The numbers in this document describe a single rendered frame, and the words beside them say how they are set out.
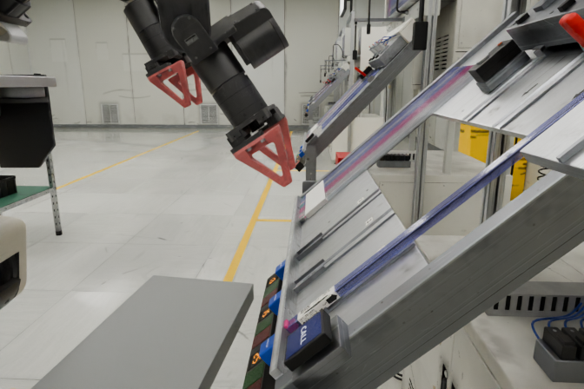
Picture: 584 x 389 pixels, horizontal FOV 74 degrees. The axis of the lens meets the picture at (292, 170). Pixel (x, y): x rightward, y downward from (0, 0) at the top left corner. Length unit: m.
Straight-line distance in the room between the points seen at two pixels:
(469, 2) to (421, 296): 1.64
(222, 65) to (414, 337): 0.39
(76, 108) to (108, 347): 10.10
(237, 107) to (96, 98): 9.98
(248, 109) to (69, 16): 10.33
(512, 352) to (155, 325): 0.60
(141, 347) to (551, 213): 0.62
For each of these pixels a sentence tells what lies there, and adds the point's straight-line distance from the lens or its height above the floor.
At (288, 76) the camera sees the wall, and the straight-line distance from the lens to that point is 9.16.
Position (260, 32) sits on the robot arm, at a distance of 0.53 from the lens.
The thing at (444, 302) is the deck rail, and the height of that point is 0.83.
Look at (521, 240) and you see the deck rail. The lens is 0.41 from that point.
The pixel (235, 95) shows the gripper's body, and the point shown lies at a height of 1.02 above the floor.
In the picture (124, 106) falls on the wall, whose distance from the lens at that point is 10.18.
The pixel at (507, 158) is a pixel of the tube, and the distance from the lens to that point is 0.48.
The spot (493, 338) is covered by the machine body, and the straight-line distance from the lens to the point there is 0.77.
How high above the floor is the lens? 1.03
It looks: 12 degrees down
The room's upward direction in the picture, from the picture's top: straight up
